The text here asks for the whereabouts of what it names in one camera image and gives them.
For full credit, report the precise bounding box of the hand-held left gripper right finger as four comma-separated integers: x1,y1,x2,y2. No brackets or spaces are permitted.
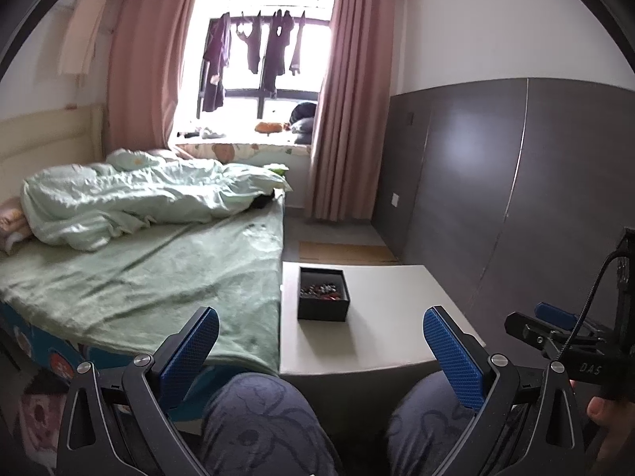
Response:
423,306,603,476

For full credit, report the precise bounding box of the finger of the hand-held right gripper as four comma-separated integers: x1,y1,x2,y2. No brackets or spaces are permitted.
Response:
534,301,596,332
504,311,569,359

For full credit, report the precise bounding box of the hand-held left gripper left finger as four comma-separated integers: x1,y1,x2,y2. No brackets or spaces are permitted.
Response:
57,306,220,476

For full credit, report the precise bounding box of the black jewelry box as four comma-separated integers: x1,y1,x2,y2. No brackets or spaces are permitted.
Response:
296,266,351,322

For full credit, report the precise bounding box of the pile of jewelry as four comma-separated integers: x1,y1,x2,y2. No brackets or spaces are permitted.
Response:
300,282,344,302

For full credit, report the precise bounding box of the person's right hand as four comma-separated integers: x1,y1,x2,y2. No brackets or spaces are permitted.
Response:
585,395,635,476

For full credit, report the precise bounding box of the bed with green sheet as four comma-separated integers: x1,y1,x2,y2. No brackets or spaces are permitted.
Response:
0,159,287,407

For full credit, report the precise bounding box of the person's right leg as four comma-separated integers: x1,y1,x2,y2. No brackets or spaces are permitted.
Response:
384,371,497,476

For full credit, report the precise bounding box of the person's leg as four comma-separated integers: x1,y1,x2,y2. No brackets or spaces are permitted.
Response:
384,371,497,476
197,371,344,476

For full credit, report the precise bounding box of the person's left leg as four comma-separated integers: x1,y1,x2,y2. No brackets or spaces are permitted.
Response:
197,371,344,476

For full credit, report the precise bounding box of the flattened brown cardboard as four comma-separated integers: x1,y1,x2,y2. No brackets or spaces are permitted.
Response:
298,240,398,265

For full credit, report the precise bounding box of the light green quilt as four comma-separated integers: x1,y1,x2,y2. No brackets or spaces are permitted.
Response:
20,148,293,252

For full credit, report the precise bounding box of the pink printed cloth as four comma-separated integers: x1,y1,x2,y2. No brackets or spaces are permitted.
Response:
19,382,71,459

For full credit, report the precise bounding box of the printed windowsill cushion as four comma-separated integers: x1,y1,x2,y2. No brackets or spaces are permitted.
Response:
173,141,313,165

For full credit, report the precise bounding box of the pink printed pillow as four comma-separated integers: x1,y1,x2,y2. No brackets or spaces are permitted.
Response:
0,195,33,255

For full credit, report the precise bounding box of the grey blue pillow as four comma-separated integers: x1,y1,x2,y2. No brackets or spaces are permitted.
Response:
289,117,317,146

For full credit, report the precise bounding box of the beige headboard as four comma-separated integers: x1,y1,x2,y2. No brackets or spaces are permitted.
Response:
0,103,106,185

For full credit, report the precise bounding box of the pink curtain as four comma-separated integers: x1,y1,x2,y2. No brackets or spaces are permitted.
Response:
106,0,205,154
308,0,414,222

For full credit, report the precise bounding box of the purple hanging garment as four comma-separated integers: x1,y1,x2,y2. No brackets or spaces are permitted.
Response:
200,12,233,113

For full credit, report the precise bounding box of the dark hanging dress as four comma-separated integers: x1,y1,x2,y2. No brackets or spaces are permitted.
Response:
261,8,294,96

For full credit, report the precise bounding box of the dark hanging top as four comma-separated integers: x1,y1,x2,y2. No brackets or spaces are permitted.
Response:
235,10,264,76

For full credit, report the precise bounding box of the beige hanging cloth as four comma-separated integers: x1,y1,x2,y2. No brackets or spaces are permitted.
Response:
56,0,108,78

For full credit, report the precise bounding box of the black braided cable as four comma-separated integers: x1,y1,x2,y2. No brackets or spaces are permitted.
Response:
560,244,630,360

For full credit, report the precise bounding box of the window with black frame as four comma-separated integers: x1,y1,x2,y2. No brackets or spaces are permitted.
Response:
191,0,339,134

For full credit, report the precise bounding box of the clothes rail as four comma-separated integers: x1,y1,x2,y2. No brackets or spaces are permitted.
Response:
218,2,334,15

